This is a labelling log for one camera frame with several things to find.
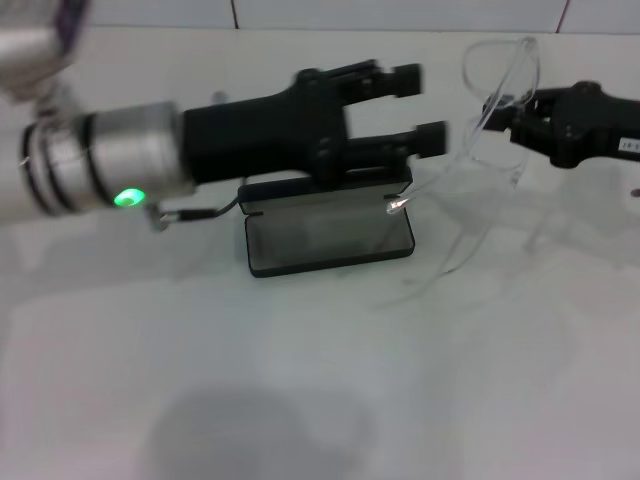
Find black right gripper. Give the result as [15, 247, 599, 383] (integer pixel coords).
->
[481, 80, 640, 170]

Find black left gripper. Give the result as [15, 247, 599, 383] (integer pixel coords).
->
[182, 68, 354, 190]

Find clear plastic glasses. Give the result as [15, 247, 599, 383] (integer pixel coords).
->
[373, 37, 545, 311]

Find black glasses case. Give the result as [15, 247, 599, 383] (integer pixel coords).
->
[237, 164, 417, 280]

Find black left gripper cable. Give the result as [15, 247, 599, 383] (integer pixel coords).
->
[144, 191, 242, 234]

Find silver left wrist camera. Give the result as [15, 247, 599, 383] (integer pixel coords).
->
[0, 0, 95, 104]

